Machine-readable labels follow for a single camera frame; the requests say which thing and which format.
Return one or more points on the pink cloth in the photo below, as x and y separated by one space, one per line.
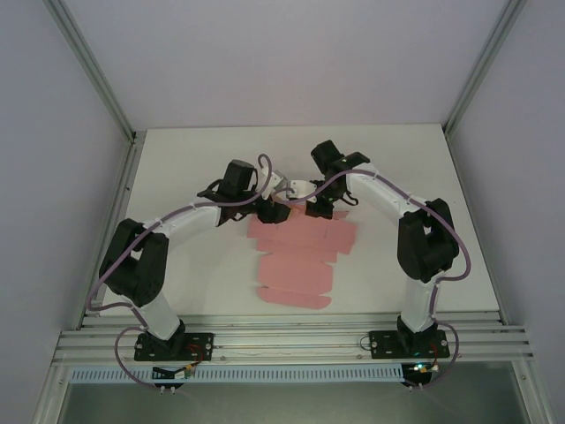
291 274

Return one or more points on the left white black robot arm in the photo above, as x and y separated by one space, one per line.
159 313

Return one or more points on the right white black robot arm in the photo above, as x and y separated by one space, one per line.
419 305

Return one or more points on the left small circuit board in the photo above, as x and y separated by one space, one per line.
174 373

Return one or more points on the small circuit board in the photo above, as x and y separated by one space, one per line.
421 368
174 373

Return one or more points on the grey metal panel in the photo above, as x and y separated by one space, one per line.
287 404

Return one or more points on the right small circuit board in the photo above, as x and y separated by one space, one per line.
421 368

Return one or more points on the left aluminium side rail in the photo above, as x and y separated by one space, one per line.
121 212

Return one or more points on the aluminium front rail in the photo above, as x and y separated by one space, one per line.
287 335

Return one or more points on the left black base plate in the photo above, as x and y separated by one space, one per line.
201 342

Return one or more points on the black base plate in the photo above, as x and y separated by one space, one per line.
384 344
201 342

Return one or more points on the right aluminium frame post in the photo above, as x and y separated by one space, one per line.
483 66

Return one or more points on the aluminium frame post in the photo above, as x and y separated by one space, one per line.
95 70
483 66

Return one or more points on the left aluminium frame post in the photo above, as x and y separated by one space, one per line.
95 70

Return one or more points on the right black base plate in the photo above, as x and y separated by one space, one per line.
384 344

